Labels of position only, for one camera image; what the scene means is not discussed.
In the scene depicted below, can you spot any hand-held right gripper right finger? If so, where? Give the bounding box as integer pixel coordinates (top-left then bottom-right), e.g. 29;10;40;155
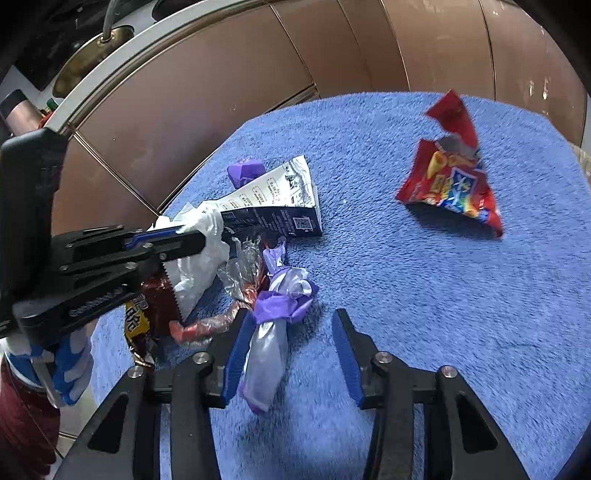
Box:
331;308;530;480

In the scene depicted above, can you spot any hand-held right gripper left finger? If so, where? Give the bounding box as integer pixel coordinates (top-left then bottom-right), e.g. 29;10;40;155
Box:
53;308;257;480

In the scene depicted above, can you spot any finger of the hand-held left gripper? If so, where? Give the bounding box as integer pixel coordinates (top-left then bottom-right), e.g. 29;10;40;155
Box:
121;226;186;250
134;231;227;268

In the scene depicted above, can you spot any purple and silver wrapper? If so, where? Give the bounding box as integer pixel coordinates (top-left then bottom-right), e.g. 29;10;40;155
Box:
238;235;320;416

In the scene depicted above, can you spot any white plastic bag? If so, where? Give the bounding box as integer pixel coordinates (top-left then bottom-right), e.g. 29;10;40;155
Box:
148;200;232;324

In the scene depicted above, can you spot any clear plastic wrapper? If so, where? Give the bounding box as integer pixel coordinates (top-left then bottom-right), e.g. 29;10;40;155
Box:
217;233;279;306

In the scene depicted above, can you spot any dark red serrated wrapper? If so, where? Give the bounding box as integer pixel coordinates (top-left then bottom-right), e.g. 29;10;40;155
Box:
139;270;185;339

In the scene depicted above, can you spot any person's left hand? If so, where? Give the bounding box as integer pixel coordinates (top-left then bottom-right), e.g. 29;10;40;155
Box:
0;323;96;408

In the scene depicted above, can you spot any red twisted clear wrapper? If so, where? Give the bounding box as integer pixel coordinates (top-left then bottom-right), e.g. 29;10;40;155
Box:
168;286;252;348

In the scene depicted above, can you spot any yellow and brown candy packet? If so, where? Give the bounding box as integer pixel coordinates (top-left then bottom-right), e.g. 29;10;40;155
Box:
124;295;156;370

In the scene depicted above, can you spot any pink bottle with black cap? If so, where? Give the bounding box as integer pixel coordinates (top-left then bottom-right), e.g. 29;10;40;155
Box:
0;89;40;136

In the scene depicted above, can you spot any blue terry towel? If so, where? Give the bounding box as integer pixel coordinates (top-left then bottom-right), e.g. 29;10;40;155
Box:
90;91;591;480

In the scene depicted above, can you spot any small purple crumpled wrapper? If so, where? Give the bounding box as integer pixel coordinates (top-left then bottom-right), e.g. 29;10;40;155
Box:
226;157;265;190

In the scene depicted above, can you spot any silver black foil wrapper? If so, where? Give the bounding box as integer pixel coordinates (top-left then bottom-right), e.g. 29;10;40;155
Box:
203;154;324;239

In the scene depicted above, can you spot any brown kitchen base cabinet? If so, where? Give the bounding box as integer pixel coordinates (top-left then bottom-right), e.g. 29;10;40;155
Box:
51;0;590;232

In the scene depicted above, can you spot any red snack bag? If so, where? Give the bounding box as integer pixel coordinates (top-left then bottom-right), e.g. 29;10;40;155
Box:
396;89;505;239

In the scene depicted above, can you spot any brass pot with handle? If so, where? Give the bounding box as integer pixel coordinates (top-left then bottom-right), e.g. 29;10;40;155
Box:
52;0;136;97

